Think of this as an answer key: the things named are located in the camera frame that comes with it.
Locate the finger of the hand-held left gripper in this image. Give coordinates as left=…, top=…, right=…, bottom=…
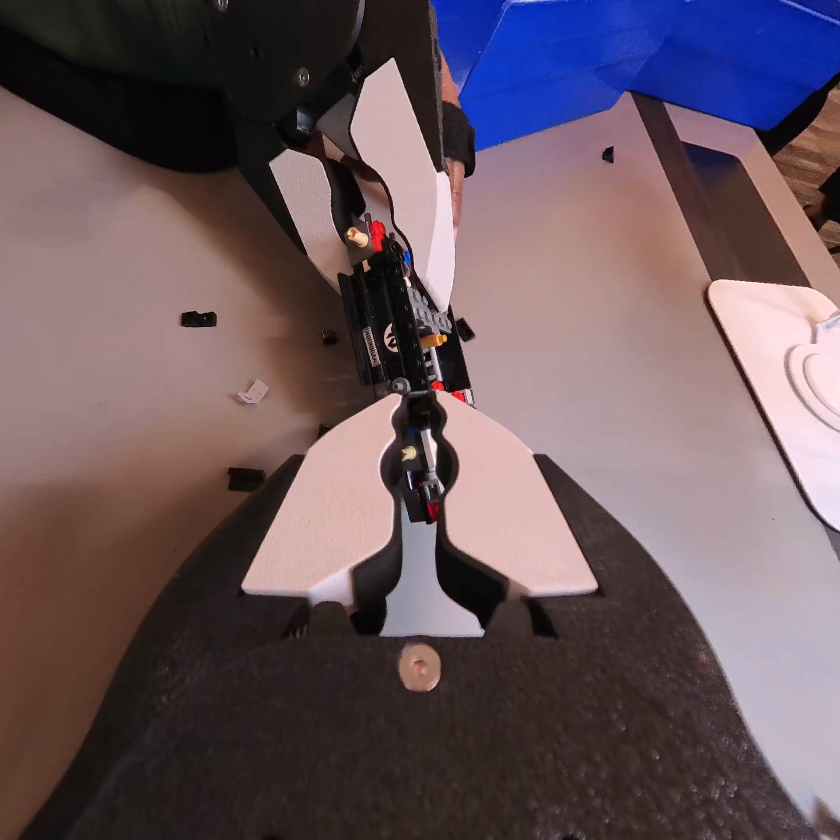
left=269, top=147, right=367, bottom=293
left=348, top=58, right=457, bottom=311

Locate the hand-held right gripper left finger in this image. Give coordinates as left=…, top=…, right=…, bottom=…
left=241, top=392, right=403, bottom=634

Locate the white book stand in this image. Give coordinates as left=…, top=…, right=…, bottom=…
left=707, top=279, right=840, bottom=532

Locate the lego car model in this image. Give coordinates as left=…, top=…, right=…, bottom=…
left=336, top=213, right=476, bottom=526

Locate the blue plastic bin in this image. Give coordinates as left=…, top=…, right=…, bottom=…
left=430, top=0, right=657, bottom=153
left=623, top=0, right=840, bottom=132

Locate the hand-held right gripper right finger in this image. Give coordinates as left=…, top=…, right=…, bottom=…
left=436, top=392, right=599, bottom=634

